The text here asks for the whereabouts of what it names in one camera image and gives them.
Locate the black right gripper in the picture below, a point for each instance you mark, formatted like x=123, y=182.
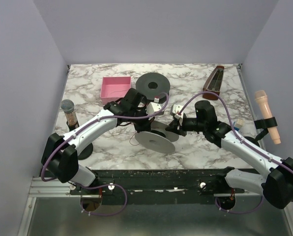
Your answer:
x=177, y=127

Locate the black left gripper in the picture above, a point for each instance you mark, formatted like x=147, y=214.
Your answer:
x=143, y=124

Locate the white perforated cable spool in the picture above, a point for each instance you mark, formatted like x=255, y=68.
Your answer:
x=158, y=139

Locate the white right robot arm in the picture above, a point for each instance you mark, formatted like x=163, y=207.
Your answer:
x=274, y=177

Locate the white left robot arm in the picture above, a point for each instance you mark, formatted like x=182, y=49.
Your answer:
x=61, y=153

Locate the pink plastic box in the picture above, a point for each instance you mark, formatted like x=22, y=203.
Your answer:
x=114, y=88

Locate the brown wooden metronome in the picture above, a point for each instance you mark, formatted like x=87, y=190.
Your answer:
x=213, y=83

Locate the blue and white block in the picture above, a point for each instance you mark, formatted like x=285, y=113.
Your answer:
x=238, y=124

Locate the glitter toy microphone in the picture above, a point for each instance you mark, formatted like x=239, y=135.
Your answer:
x=67, y=107

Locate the beige toy microphone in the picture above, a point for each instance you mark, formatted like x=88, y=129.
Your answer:
x=262, y=101

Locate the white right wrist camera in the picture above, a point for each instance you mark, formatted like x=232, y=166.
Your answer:
x=176, y=112

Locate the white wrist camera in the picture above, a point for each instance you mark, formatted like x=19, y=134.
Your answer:
x=154, y=107
x=176, y=112

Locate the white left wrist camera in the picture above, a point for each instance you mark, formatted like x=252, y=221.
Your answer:
x=154, y=107

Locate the black cable spool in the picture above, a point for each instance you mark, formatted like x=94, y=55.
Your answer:
x=153, y=85

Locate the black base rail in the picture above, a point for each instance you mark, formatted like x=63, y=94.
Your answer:
x=159, y=187

